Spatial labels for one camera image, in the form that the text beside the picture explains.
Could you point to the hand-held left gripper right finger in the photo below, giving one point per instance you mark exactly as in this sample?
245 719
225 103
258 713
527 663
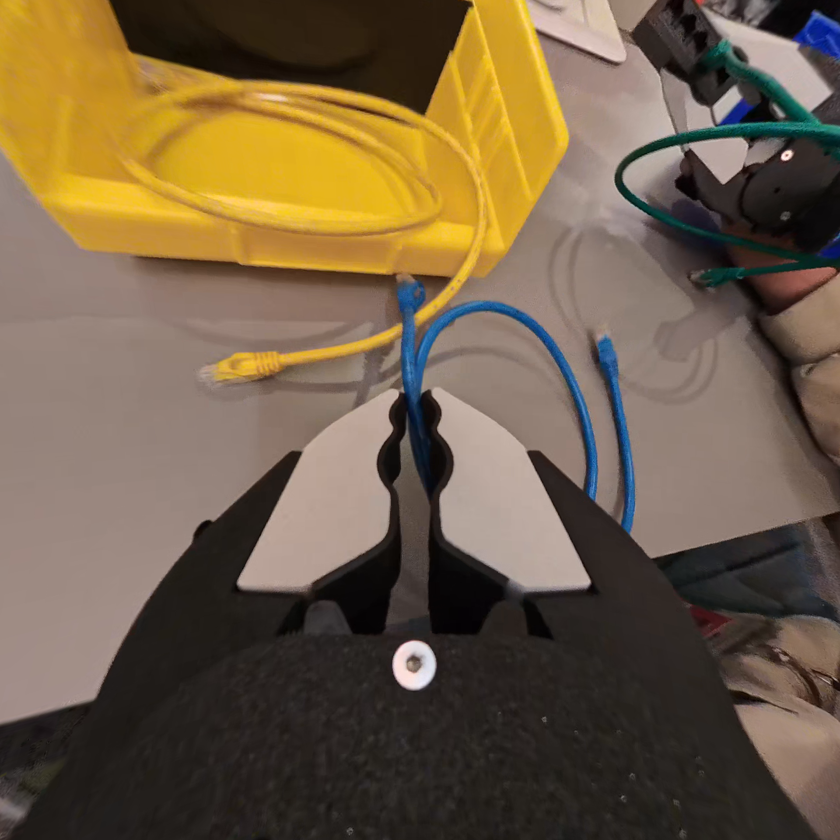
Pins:
512 518

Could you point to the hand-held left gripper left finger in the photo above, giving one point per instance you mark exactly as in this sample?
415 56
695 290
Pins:
328 518

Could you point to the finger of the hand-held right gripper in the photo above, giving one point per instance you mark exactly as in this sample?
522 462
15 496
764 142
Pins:
781 65
695 111

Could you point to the black ethernet switch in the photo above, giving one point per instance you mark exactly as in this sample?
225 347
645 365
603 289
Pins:
676 33

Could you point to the yellow storage bin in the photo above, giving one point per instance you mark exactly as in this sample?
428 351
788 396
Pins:
295 164

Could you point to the person's right hand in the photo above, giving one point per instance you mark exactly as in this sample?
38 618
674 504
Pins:
787 295

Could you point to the wooden stand with white base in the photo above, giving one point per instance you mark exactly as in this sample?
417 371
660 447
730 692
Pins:
584 26

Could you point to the black bin divider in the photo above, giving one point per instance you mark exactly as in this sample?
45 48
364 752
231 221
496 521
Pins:
295 39

